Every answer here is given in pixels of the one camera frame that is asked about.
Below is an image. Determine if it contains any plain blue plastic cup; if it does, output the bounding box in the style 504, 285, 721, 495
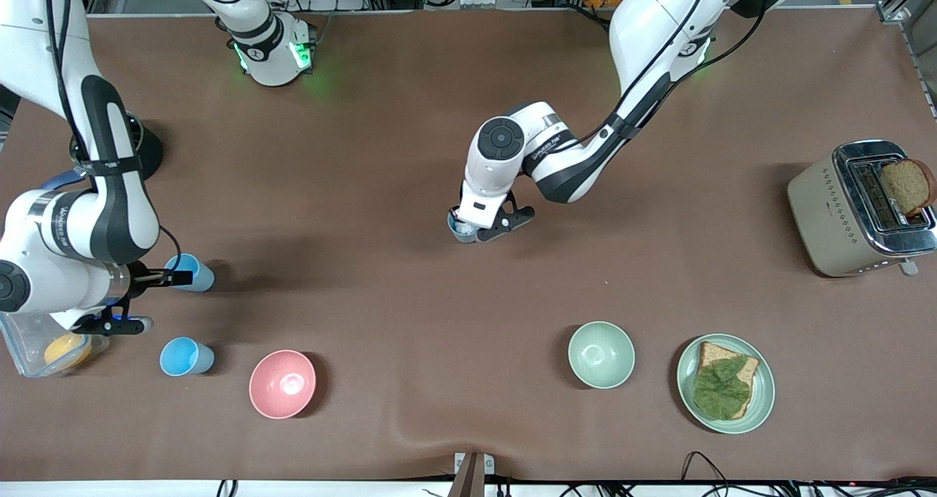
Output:
164, 253, 216, 293
160, 337, 216, 377

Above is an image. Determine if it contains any blue cup with white filling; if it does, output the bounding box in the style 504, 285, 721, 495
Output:
448, 208, 482, 244

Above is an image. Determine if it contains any orange round fruit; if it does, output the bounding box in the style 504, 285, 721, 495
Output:
44, 334, 92, 370

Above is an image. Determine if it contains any clear plastic storage container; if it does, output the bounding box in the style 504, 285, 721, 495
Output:
0, 310, 111, 378

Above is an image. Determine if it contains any pink bowl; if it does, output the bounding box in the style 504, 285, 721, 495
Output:
249, 349, 317, 419

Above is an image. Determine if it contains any pale green bowl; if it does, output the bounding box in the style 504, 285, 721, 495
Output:
568, 321, 636, 390

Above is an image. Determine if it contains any brown bread slice under lettuce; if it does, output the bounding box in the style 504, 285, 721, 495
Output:
695, 341, 762, 419

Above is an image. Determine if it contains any green lettuce leaf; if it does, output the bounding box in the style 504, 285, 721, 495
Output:
693, 356, 753, 419

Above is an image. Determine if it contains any pale green round plate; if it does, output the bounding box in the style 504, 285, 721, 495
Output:
676, 334, 776, 435

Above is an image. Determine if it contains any beige and chrome toaster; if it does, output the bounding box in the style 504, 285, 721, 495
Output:
787, 140, 937, 278

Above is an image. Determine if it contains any brown bread slice in toaster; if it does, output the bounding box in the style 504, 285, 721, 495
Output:
878, 158, 937, 217

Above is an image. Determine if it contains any black pot with blue handle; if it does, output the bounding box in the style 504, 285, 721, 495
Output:
40, 113, 165, 190

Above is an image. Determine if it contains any metal table edge bracket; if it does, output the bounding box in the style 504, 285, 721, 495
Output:
452, 451, 496, 497

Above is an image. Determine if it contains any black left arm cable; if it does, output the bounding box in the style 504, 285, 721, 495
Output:
564, 0, 769, 154

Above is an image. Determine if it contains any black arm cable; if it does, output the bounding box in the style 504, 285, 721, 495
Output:
564, 0, 769, 154
44, 0, 184, 271

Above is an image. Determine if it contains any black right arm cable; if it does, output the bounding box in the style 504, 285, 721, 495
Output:
44, 0, 184, 271

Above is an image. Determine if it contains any black looped floor cable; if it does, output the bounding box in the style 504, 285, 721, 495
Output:
681, 451, 740, 483

